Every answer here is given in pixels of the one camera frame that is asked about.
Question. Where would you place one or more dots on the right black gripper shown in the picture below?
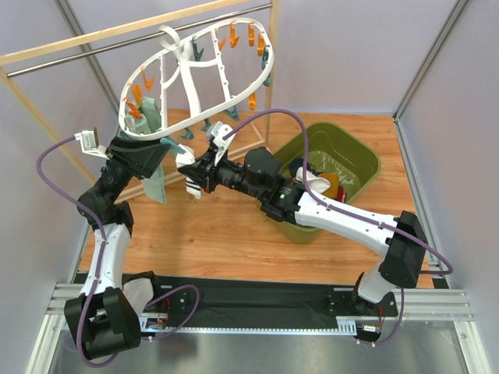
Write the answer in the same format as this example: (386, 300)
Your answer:
(210, 174)

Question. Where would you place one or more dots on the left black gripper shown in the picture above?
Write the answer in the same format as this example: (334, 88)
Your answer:
(130, 157)

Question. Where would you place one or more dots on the white round clip hanger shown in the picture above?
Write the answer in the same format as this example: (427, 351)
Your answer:
(205, 73)

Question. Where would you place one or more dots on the white sock black stripes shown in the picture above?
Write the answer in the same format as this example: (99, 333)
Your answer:
(315, 183)

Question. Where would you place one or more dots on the red panda sock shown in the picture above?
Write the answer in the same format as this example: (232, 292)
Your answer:
(341, 195)

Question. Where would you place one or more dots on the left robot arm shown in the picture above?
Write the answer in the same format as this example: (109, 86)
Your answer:
(105, 241)

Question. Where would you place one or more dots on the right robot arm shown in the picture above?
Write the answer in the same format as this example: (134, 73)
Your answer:
(398, 240)

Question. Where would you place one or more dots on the mint green cartoon sock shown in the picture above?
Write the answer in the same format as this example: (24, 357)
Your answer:
(154, 186)

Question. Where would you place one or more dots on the metal hanging rod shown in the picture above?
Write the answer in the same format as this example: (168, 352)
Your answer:
(104, 34)

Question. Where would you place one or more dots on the olive green plastic basket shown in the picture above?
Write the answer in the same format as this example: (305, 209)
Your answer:
(332, 150)

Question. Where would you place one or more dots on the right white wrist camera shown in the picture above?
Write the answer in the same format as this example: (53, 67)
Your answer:
(218, 135)

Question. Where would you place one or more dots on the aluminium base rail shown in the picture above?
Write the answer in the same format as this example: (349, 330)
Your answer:
(413, 304)

